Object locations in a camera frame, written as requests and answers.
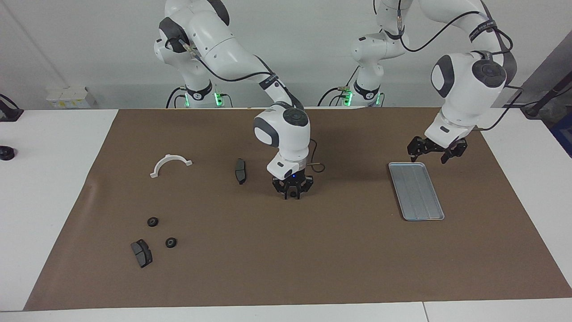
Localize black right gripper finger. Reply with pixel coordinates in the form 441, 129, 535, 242
272, 178, 290, 200
295, 176, 315, 198

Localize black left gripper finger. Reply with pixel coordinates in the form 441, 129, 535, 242
407, 137, 425, 163
441, 143, 468, 165

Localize silver ribbed metal tray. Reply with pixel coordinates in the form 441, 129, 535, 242
388, 162, 446, 221

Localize brown table mat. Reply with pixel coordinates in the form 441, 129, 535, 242
23, 107, 572, 311

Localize black stand leg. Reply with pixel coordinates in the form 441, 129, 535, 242
521, 84, 572, 119

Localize blue crate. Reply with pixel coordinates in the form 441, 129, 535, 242
551, 112, 572, 158

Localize dark grey slanted panel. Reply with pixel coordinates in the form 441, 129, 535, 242
518, 31, 572, 112

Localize short grey brake pad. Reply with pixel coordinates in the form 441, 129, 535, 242
130, 239, 153, 269

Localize white small box cluster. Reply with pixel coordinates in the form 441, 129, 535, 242
46, 86, 97, 109

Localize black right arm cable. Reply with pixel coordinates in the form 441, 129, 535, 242
165, 36, 325, 174

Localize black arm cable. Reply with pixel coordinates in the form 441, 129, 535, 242
165, 36, 325, 174
395, 0, 524, 131

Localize black left base cables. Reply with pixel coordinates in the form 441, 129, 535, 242
318, 66, 360, 108

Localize black base cables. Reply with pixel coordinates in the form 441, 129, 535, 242
318, 66, 360, 108
165, 86, 188, 109

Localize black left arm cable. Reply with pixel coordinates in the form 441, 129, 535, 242
395, 0, 524, 131

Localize white plastic half-ring clamp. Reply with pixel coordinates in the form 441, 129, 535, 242
150, 154, 193, 179

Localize black right base cables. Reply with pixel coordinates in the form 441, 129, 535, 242
165, 86, 188, 109

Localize black clamp mount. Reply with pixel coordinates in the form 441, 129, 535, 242
0, 93, 24, 122

